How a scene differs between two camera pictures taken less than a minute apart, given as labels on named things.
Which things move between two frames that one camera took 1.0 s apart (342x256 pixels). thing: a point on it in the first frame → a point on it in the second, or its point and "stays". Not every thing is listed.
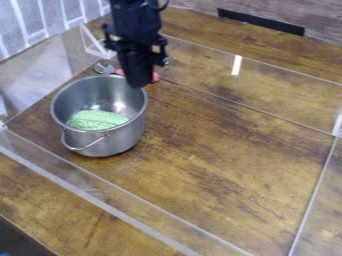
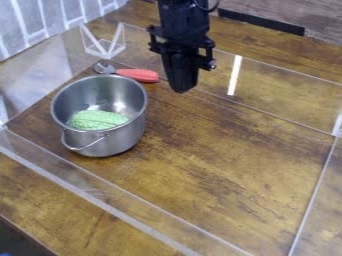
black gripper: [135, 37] → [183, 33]
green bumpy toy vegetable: [95, 119] stays
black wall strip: [262, 21] stays
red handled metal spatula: [107, 68] stays
